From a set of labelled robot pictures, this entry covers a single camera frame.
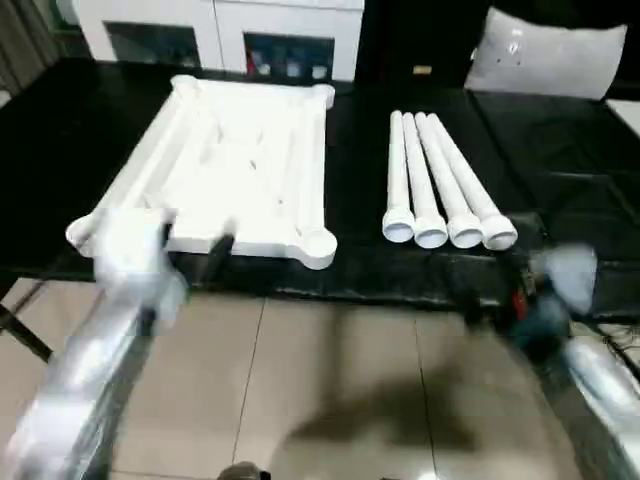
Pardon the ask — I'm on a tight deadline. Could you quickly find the white plastic table top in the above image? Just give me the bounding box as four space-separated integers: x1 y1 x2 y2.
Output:
64 74 339 274

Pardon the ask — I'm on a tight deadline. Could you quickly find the white plastic table leg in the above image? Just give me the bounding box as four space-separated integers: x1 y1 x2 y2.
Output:
382 109 415 245
425 112 519 252
413 111 484 250
401 112 449 250

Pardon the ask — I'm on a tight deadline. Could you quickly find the black work mat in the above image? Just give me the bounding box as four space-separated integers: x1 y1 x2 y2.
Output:
0 57 640 326

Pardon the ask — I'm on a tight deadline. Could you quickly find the white flat board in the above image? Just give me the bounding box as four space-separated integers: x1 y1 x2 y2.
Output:
604 97 640 126

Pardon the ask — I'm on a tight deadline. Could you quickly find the dark robot foot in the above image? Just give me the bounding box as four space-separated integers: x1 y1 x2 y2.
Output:
222 462 271 480

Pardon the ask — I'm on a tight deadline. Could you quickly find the light grey pillow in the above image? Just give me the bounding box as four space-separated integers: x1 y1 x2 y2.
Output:
464 7 629 101

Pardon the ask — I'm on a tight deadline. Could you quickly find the white cabinet with glass doors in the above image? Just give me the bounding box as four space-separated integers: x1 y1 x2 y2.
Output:
77 0 364 81

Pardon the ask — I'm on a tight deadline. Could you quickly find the black sofa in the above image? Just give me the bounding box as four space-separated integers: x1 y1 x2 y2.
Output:
357 0 640 94

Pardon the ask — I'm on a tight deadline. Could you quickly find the grey curtain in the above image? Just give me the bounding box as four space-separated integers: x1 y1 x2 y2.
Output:
0 0 66 96

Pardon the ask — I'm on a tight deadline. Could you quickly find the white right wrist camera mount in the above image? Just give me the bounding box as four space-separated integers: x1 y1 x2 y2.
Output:
544 243 599 312

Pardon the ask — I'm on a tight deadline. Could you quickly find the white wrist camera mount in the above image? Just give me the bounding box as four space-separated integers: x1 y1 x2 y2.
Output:
94 207 186 326
544 243 599 312

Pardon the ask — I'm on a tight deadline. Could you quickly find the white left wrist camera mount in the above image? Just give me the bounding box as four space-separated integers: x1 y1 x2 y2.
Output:
94 207 186 326

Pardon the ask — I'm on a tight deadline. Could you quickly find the black table frame leg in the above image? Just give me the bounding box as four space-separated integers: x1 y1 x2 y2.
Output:
0 299 51 361

